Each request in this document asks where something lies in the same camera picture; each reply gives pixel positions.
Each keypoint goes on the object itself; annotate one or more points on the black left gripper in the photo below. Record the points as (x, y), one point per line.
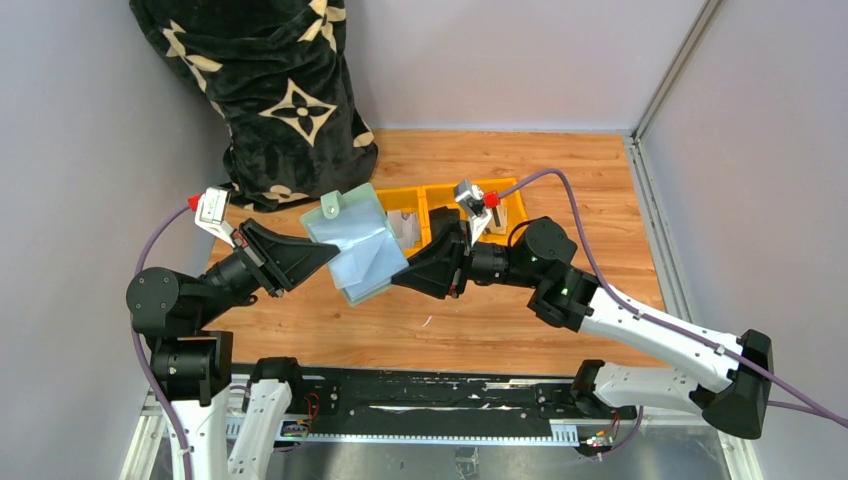
(255, 261)

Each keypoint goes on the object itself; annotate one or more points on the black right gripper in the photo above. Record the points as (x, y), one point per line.
(460, 263)

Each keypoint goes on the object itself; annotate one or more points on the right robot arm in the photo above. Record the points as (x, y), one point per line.
(718, 376)

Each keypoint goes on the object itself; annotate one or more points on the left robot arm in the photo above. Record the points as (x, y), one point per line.
(190, 366)

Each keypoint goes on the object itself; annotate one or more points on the white cards in bin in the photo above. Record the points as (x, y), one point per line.
(406, 228)

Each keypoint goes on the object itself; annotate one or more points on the yellow bin with black card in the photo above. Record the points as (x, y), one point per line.
(440, 206)

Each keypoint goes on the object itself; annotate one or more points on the yellow bin with white cards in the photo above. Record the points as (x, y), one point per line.
(408, 199)

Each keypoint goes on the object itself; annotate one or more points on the beige card in bin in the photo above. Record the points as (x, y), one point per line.
(498, 224)

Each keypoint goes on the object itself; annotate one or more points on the black floral blanket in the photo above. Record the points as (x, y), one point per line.
(276, 72)

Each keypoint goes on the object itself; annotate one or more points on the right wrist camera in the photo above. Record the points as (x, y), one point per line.
(478, 205)

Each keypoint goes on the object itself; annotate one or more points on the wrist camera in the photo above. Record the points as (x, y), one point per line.
(209, 210)
(478, 205)

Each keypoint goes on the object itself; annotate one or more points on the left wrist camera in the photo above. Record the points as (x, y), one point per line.
(209, 210)

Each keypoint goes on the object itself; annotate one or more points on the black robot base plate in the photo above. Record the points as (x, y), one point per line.
(430, 405)

